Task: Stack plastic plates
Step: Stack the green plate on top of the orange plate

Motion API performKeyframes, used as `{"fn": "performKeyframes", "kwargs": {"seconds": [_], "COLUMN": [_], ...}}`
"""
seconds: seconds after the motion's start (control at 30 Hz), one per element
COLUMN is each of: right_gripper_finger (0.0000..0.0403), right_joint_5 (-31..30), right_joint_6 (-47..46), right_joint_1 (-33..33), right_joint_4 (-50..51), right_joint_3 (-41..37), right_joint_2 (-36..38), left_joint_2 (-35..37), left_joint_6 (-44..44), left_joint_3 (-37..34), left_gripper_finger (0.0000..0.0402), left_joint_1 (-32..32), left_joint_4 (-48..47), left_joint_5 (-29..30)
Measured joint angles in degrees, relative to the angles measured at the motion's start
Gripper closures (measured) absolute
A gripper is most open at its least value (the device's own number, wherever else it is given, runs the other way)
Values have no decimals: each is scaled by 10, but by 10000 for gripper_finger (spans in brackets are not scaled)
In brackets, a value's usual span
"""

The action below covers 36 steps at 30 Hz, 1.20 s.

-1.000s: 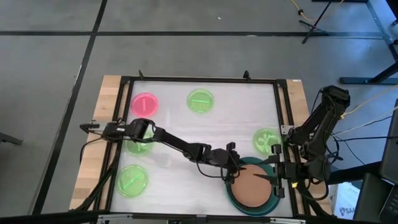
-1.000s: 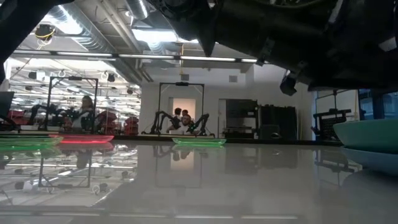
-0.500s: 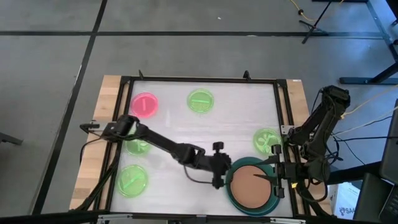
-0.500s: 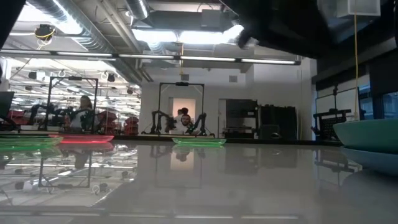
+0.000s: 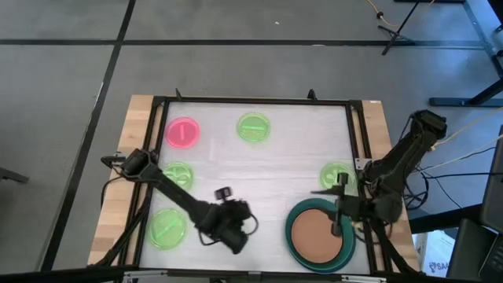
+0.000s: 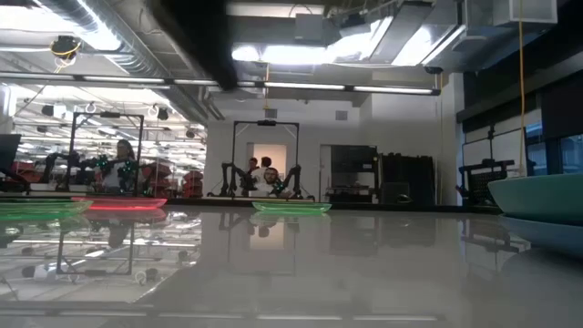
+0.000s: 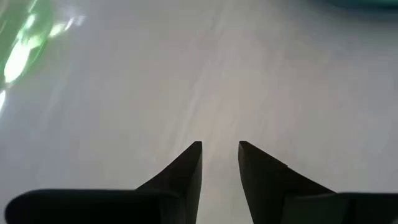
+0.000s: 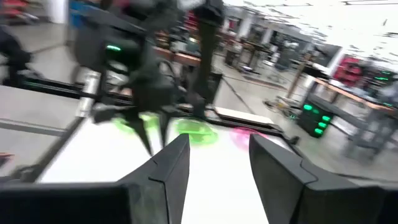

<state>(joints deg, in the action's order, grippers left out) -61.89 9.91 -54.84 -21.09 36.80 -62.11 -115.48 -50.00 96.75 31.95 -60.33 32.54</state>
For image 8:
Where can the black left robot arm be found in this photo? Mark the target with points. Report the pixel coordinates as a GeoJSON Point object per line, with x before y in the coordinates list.
{"type": "Point", "coordinates": [208, 62]}

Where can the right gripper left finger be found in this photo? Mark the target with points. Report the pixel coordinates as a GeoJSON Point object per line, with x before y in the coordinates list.
{"type": "Point", "coordinates": [164, 186]}

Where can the translucent pink plastic plate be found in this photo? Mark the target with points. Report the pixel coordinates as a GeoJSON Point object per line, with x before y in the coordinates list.
{"type": "Point", "coordinates": [241, 138]}

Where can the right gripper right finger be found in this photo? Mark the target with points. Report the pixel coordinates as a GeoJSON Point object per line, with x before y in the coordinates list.
{"type": "Point", "coordinates": [289, 186]}

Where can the wooden workbench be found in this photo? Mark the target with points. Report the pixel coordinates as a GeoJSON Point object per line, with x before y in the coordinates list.
{"type": "Point", "coordinates": [351, 95]}

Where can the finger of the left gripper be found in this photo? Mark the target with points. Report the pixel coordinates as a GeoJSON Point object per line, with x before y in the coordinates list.
{"type": "Point", "coordinates": [141, 133]}
{"type": "Point", "coordinates": [163, 127]}

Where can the black box with green lights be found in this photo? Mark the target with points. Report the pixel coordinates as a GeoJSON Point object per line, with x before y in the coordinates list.
{"type": "Point", "coordinates": [315, 119]}

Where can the red storage bins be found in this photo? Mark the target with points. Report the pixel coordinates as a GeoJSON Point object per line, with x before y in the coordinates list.
{"type": "Point", "coordinates": [348, 70]}

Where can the flat white board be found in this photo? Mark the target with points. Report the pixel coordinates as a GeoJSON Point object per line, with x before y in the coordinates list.
{"type": "Point", "coordinates": [242, 115]}

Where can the black table frame rail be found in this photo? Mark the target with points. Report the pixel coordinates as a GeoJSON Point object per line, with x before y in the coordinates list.
{"type": "Point", "coordinates": [56, 88]}

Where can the translucent green plastic plate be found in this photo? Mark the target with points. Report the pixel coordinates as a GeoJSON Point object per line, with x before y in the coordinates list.
{"type": "Point", "coordinates": [149, 121]}
{"type": "Point", "coordinates": [199, 132]}

